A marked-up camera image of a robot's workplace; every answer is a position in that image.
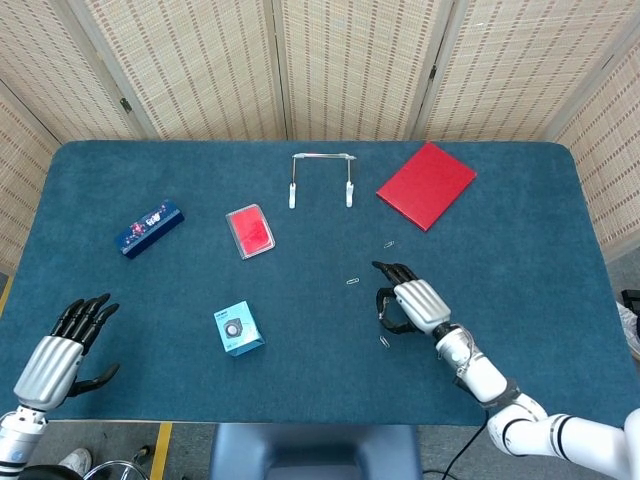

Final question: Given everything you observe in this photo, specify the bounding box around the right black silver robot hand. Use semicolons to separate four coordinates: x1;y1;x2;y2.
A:
371;260;453;335

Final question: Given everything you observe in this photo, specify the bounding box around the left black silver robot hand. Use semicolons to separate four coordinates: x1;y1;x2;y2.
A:
13;293;122;412

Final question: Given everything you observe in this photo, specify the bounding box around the white sneaker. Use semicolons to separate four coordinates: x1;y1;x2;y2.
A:
58;447;94;475
619;301;640;361

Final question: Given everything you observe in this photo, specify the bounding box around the red hardcover notebook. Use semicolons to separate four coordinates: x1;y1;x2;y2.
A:
375;141;478;233

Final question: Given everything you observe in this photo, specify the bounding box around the blue felt table cloth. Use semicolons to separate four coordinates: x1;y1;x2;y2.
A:
0;140;640;429

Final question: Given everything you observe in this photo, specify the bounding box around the dark blue patterned box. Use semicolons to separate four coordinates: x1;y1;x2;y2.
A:
114;198;186;260

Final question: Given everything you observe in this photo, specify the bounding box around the blue grey robot torso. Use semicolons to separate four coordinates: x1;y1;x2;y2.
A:
208;424;422;480

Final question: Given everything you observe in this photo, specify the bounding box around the woven bamboo screen panel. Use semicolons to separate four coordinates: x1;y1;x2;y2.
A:
547;42;640;261
412;0;640;142
0;0;154;142
0;79;62;274
69;0;289;142
273;0;454;142

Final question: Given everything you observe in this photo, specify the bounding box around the small teal product box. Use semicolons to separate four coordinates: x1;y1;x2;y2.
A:
213;300;267;358

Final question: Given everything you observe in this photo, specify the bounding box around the red ink pad clear case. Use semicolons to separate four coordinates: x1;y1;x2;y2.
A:
225;203;277;261

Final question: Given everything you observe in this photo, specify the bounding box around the chrome stool ring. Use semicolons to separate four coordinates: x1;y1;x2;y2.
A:
85;458;152;480

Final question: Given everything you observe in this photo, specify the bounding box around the black floor cable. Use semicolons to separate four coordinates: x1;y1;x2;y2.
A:
422;423;490;480

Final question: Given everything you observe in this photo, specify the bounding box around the white metal wire book stand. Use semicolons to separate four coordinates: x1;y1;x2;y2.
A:
286;152;358;210

